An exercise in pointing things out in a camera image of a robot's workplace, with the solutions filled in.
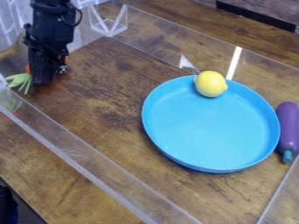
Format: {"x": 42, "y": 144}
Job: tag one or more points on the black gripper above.
{"x": 49, "y": 34}

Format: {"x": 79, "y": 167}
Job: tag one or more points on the orange toy carrot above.
{"x": 20, "y": 80}

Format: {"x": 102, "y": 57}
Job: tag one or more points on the blue round tray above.
{"x": 217, "y": 135}

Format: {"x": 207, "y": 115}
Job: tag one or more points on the white patterned curtain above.
{"x": 16, "y": 13}

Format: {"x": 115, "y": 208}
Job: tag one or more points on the yellow toy lemon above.
{"x": 210, "y": 84}

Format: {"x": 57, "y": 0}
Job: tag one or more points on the dark wooden furniture edge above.
{"x": 278, "y": 23}

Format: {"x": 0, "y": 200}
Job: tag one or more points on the purple toy eggplant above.
{"x": 287, "y": 113}

